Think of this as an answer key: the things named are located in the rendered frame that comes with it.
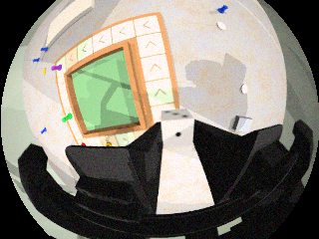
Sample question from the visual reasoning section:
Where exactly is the green game pawn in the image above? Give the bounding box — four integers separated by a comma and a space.
63, 113, 72, 122

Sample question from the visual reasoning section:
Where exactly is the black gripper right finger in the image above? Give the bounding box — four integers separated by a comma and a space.
192, 119, 283, 204

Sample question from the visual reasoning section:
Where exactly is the purple pawn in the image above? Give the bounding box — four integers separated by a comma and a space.
51, 64, 63, 72

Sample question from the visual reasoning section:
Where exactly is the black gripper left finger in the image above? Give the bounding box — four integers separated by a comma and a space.
65, 120, 162, 215

